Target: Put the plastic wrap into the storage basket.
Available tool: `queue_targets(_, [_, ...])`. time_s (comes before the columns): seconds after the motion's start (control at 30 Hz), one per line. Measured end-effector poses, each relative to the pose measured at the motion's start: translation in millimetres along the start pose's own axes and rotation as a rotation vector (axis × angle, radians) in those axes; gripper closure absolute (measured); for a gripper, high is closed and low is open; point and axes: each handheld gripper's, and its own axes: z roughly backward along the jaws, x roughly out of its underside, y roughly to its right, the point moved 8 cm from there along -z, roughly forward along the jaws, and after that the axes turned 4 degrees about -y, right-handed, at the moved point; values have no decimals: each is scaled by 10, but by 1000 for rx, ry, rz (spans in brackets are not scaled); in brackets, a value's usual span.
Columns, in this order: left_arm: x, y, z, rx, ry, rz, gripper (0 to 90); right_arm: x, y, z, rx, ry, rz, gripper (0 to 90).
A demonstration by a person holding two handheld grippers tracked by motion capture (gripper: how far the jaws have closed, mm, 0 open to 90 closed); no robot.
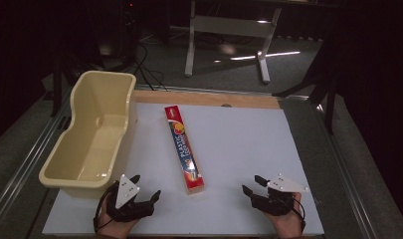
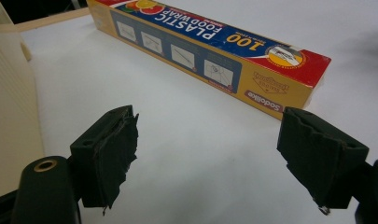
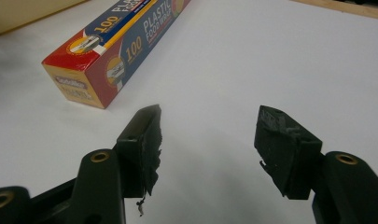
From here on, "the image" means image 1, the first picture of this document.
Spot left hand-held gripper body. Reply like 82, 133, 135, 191
104, 173, 155, 223

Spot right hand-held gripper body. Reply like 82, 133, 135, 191
250, 172, 310, 217

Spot long red plastic wrap box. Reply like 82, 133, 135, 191
164, 105, 206, 196

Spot cream plastic tub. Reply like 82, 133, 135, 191
38, 70, 138, 200

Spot person's right hand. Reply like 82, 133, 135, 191
262, 191, 306, 239

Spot person's left hand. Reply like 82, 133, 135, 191
97, 198, 141, 239

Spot black metal stand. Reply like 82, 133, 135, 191
49, 49, 74, 118
272, 33, 339, 135

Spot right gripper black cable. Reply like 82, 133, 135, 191
282, 195, 306, 233

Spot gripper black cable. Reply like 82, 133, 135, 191
93, 181, 119, 234
282, 195, 306, 233

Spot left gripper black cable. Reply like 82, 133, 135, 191
93, 181, 119, 234

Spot black cables on floor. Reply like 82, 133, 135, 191
128, 41, 168, 92

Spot white metal table frame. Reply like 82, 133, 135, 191
184, 0, 283, 85

